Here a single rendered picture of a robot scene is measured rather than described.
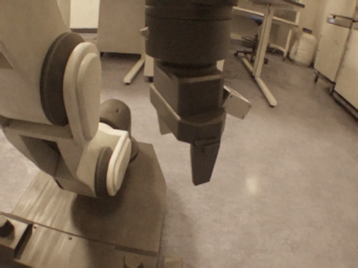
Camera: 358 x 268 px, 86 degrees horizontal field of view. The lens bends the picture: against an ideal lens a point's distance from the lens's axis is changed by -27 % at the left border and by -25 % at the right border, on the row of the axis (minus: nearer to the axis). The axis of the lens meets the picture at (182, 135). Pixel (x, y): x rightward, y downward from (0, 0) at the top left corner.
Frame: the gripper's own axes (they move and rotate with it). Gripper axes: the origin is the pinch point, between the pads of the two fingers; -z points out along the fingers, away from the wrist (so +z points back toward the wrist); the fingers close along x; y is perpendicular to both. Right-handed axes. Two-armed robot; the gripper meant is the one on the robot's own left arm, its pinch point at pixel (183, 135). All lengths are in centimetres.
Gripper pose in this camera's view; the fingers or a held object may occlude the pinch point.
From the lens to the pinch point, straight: 31.0
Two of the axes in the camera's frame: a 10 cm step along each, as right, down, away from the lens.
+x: 4.1, 5.4, -7.3
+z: 0.4, -8.1, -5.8
